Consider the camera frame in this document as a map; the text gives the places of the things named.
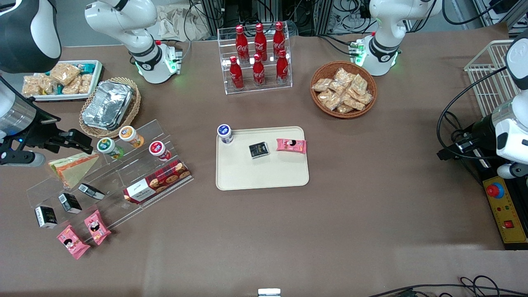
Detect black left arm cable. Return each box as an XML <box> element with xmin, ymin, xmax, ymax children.
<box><xmin>436</xmin><ymin>66</ymin><xmax>509</xmax><ymax>162</ymax></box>

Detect clear acrylic bottle rack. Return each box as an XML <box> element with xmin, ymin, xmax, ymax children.
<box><xmin>217</xmin><ymin>25</ymin><xmax>293</xmax><ymax>95</ymax></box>

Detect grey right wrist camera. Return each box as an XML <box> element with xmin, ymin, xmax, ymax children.
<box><xmin>0</xmin><ymin>150</ymin><xmax>47</xmax><ymax>168</ymax></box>

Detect yellow emergency stop box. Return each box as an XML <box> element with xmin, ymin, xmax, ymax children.
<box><xmin>470</xmin><ymin>159</ymin><xmax>528</xmax><ymax>251</ymax></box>

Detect clear acrylic step display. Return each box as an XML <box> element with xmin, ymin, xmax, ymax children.
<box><xmin>26</xmin><ymin>119</ymin><xmax>194</xmax><ymax>244</ymax></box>

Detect metal equipment rack with cables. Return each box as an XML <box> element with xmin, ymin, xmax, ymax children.
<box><xmin>190</xmin><ymin>0</ymin><xmax>374</xmax><ymax>37</ymax></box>

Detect pink snack pack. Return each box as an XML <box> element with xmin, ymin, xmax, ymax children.
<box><xmin>276</xmin><ymin>138</ymin><xmax>307</xmax><ymax>154</ymax></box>
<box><xmin>57</xmin><ymin>225</ymin><xmax>91</xmax><ymax>260</ymax></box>
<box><xmin>84</xmin><ymin>210</ymin><xmax>112</xmax><ymax>246</ymax></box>

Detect red tartan cookie box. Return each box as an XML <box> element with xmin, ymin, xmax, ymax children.
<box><xmin>123</xmin><ymin>160</ymin><xmax>191</xmax><ymax>205</ymax></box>

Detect cream plastic tray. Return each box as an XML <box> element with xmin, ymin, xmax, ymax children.
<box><xmin>215</xmin><ymin>126</ymin><xmax>310</xmax><ymax>191</ymax></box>

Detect black floor cable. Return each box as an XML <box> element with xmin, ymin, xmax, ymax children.
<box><xmin>367</xmin><ymin>276</ymin><xmax>528</xmax><ymax>297</ymax></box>

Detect oval wicker basket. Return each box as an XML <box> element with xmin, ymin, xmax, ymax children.
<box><xmin>79</xmin><ymin>77</ymin><xmax>141</xmax><ymax>139</ymax></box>

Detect small black box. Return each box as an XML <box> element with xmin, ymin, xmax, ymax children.
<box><xmin>58</xmin><ymin>193</ymin><xmax>83</xmax><ymax>215</ymax></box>
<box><xmin>35</xmin><ymin>206</ymin><xmax>58</xmax><ymax>229</ymax></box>
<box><xmin>78</xmin><ymin>183</ymin><xmax>106</xmax><ymax>201</ymax></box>
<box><xmin>249</xmin><ymin>141</ymin><xmax>270</xmax><ymax>159</ymax></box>

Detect stacked aluminium foil trays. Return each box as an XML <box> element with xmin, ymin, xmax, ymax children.
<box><xmin>82</xmin><ymin>80</ymin><xmax>134</xmax><ymax>131</ymax></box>

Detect white rectangular snack tray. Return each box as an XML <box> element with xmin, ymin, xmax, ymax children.
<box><xmin>23</xmin><ymin>60</ymin><xmax>104</xmax><ymax>102</ymax></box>

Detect orange lid cup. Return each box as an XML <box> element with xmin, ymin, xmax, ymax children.
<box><xmin>119</xmin><ymin>125</ymin><xmax>145</xmax><ymax>149</ymax></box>

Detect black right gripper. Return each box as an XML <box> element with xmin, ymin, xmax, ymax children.
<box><xmin>16</xmin><ymin>115</ymin><xmax>94</xmax><ymax>154</ymax></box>

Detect triangle sandwich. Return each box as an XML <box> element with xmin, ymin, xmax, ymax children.
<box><xmin>48</xmin><ymin>152</ymin><xmax>101</xmax><ymax>189</ymax></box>

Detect round wicker basket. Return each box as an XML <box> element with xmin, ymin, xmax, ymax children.
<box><xmin>310</xmin><ymin>61</ymin><xmax>377</xmax><ymax>119</ymax></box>

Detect blue lid yogurt cup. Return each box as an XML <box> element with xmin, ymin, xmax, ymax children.
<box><xmin>217</xmin><ymin>124</ymin><xmax>234</xmax><ymax>145</ymax></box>

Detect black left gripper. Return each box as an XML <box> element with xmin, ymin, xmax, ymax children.
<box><xmin>436</xmin><ymin>115</ymin><xmax>501</xmax><ymax>162</ymax></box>

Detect white wire basket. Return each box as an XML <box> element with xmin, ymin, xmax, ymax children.
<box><xmin>464</xmin><ymin>40</ymin><xmax>522</xmax><ymax>118</ymax></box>

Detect red cola bottle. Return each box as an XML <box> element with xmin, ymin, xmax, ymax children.
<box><xmin>236</xmin><ymin>25</ymin><xmax>249</xmax><ymax>63</ymax></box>
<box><xmin>254</xmin><ymin>23</ymin><xmax>268</xmax><ymax>61</ymax></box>
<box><xmin>273</xmin><ymin>21</ymin><xmax>286</xmax><ymax>58</ymax></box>
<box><xmin>252</xmin><ymin>54</ymin><xmax>265</xmax><ymax>87</ymax></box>
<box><xmin>276</xmin><ymin>50</ymin><xmax>289</xmax><ymax>85</ymax></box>
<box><xmin>229</xmin><ymin>56</ymin><xmax>244</xmax><ymax>90</ymax></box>

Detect crumpled beige cloth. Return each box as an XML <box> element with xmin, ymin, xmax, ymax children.
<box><xmin>157</xmin><ymin>5</ymin><xmax>211</xmax><ymax>42</ymax></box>

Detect green lid cup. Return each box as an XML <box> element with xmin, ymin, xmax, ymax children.
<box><xmin>97</xmin><ymin>138</ymin><xmax>125</xmax><ymax>160</ymax></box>

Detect red lid cup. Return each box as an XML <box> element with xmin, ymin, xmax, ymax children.
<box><xmin>149</xmin><ymin>141</ymin><xmax>172</xmax><ymax>162</ymax></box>

